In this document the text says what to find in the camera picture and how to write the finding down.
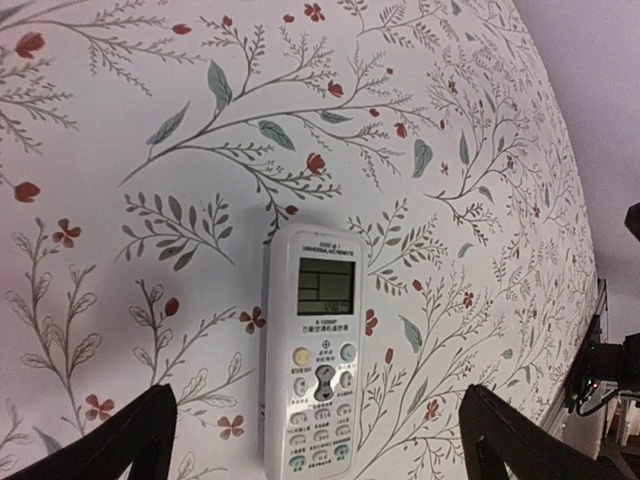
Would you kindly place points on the floral patterned table mat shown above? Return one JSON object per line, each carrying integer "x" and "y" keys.
{"x": 150, "y": 152}

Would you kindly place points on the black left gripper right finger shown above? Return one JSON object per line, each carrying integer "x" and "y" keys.
{"x": 501, "y": 443}

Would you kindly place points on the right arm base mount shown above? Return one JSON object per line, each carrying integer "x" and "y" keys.
{"x": 605, "y": 362}

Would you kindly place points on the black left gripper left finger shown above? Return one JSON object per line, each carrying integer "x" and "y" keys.
{"x": 138, "y": 439}

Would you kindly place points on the white remote control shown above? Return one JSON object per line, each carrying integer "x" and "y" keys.
{"x": 315, "y": 316}

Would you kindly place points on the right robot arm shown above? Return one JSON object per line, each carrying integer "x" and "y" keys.
{"x": 632, "y": 220}

